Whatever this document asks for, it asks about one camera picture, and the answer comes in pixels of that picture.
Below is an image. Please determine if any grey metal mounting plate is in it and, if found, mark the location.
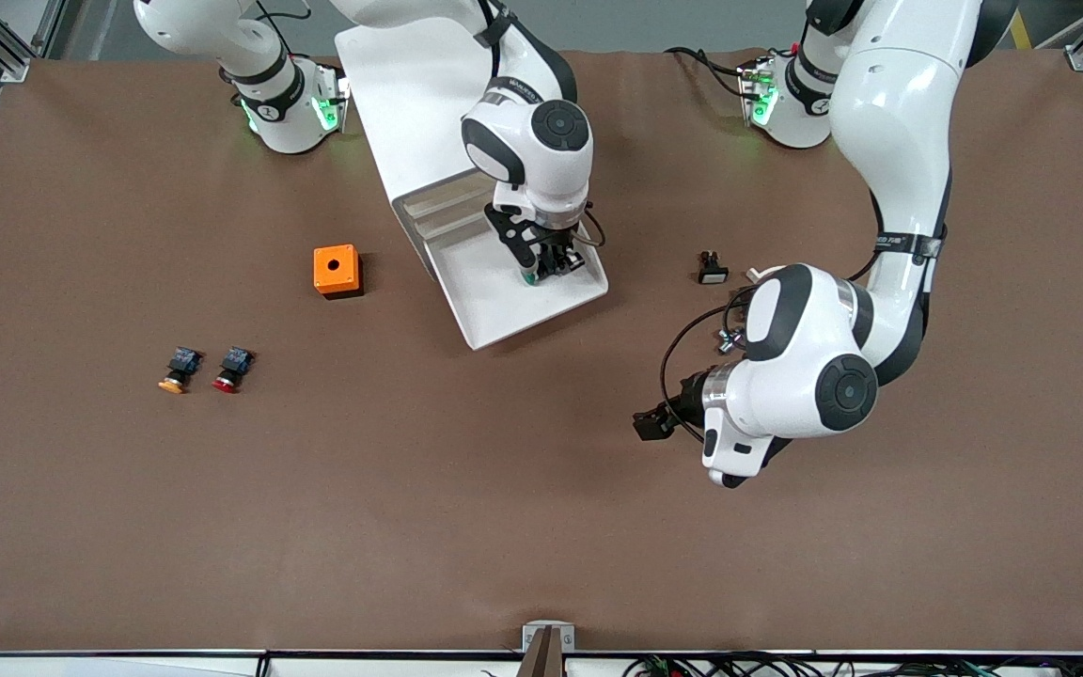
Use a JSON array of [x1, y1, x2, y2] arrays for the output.
[[522, 622, 576, 653]]

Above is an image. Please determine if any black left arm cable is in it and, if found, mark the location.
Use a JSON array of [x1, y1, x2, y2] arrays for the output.
[[660, 287, 751, 443]]

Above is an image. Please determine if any black base cable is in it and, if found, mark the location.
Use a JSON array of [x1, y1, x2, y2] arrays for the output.
[[664, 45, 751, 100], [255, 0, 312, 59]]

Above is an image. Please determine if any red push button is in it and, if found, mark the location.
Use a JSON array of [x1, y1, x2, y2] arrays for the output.
[[212, 346, 256, 394]]

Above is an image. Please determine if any white table edge rail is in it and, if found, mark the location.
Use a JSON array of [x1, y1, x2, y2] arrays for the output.
[[0, 649, 1083, 677]]

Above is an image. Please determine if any orange box with hole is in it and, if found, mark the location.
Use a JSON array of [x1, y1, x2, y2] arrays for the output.
[[313, 244, 364, 300]]

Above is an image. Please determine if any brown table mat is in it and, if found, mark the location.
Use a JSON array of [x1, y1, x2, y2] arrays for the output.
[[0, 47, 1083, 654]]

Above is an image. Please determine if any black cable bundle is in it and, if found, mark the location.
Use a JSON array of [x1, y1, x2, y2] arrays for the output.
[[621, 653, 1083, 677]]

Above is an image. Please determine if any yellow push button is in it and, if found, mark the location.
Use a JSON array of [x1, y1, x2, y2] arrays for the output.
[[158, 346, 202, 395]]

